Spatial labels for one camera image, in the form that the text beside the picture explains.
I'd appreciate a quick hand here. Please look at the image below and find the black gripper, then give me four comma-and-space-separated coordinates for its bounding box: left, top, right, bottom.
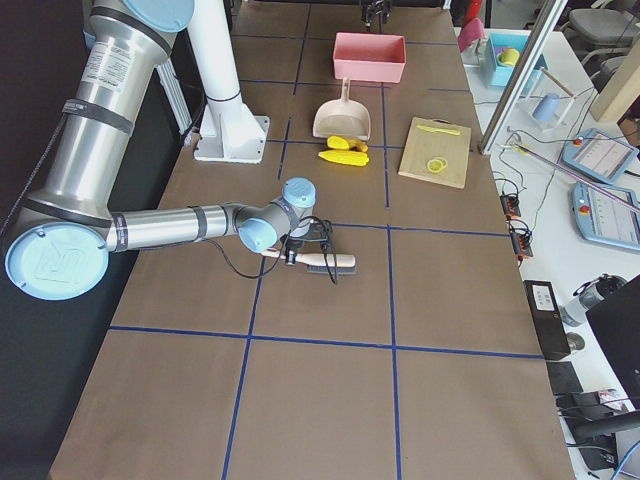
282, 217, 331, 256
360, 0, 392, 28

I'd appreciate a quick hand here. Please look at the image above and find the wooden hand brush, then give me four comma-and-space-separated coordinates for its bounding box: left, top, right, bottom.
262, 248, 356, 275

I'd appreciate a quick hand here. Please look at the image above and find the yellow toy corn cob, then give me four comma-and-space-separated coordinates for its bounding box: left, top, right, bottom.
318, 150, 370, 167

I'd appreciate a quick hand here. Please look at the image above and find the yellow toy lemon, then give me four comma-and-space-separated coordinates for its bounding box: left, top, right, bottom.
326, 135, 351, 150

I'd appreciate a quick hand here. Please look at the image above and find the toy ginger root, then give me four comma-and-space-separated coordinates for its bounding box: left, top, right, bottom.
348, 139, 369, 153

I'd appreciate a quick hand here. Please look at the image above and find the beige plastic dustpan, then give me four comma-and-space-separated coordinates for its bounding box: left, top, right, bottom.
312, 77, 371, 141

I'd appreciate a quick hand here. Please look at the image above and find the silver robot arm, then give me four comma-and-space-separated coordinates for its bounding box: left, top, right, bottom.
4, 1, 330, 300

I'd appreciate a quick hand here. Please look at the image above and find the pink plastic bin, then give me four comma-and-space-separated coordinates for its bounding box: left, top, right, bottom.
333, 32, 406, 84

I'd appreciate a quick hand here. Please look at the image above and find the pink cloth on rack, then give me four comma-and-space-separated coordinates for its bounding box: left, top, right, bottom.
457, 18, 484, 52

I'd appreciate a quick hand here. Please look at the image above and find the lemon slice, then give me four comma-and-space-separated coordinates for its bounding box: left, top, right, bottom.
434, 156, 448, 168
426, 158, 445, 174

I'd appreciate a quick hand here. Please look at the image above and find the bamboo cutting board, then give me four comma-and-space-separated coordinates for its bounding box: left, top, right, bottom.
398, 117, 471, 189

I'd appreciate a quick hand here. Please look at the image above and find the yellow plastic knife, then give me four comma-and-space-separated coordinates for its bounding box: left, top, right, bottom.
416, 125, 461, 136

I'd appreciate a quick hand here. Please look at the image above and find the teal tray with blocks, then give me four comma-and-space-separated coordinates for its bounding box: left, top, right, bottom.
480, 33, 528, 87

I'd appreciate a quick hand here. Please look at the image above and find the yellow plastic cup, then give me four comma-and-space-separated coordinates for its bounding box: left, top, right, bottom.
497, 47, 520, 68

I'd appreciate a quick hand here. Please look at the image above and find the wooden cup stand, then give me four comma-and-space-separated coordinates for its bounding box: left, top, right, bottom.
520, 68, 579, 131

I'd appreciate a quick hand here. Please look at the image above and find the long stick with green tip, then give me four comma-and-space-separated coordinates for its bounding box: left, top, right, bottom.
513, 143, 639, 213

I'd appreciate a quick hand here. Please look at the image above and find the light blue plastic cup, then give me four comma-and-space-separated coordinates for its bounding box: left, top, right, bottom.
532, 93, 560, 123

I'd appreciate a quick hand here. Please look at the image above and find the black power box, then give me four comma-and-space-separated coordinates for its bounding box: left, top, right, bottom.
523, 280, 571, 361

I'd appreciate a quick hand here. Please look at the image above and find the teach pendant tablet far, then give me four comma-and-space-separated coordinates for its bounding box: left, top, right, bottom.
562, 128, 639, 185

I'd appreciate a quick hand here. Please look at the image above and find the teach pendant tablet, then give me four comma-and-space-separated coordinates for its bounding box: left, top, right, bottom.
562, 128, 639, 185
572, 182, 639, 251

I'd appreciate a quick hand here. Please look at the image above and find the teach pendant tablet near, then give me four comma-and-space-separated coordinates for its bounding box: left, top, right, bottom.
572, 182, 639, 251

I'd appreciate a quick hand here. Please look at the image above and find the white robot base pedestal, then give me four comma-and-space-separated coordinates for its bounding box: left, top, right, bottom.
188, 0, 270, 164

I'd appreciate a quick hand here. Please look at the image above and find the aluminium frame post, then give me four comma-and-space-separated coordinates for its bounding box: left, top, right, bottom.
479, 0, 567, 155

